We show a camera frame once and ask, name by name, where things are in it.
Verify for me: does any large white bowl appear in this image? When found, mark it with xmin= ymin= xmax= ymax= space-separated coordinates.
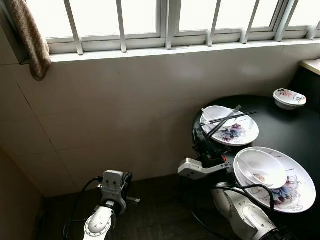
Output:
xmin=233 ymin=149 xmax=289 ymax=190

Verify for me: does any large floral deep plate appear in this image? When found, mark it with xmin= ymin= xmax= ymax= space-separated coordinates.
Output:
xmin=235 ymin=146 xmax=317 ymax=214

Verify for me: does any small white bowl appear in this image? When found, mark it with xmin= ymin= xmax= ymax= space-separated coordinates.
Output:
xmin=201 ymin=105 xmax=238 ymax=129

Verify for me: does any round black table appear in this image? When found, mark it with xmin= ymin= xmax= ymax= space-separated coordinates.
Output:
xmin=191 ymin=94 xmax=320 ymax=236

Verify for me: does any small floral bowl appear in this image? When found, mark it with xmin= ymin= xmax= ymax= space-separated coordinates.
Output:
xmin=272 ymin=88 xmax=307 ymax=111

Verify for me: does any white barred window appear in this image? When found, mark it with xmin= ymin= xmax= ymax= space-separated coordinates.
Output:
xmin=22 ymin=0 xmax=320 ymax=55

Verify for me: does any beige top side counter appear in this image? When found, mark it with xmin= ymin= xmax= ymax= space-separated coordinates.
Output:
xmin=291 ymin=58 xmax=320 ymax=108

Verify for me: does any brown patterned curtain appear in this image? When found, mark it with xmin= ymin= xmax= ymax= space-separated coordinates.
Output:
xmin=9 ymin=0 xmax=52 ymax=82

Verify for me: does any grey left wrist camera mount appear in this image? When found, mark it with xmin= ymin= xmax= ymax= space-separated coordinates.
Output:
xmin=100 ymin=170 xmax=126 ymax=201

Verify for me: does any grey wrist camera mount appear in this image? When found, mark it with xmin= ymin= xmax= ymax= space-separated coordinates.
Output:
xmin=100 ymin=170 xmax=126 ymax=201
xmin=178 ymin=158 xmax=236 ymax=180

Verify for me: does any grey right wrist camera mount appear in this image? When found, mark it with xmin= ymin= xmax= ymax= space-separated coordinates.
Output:
xmin=178 ymin=158 xmax=236 ymax=180

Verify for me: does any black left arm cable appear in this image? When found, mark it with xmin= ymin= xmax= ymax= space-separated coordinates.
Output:
xmin=62 ymin=176 xmax=104 ymax=240

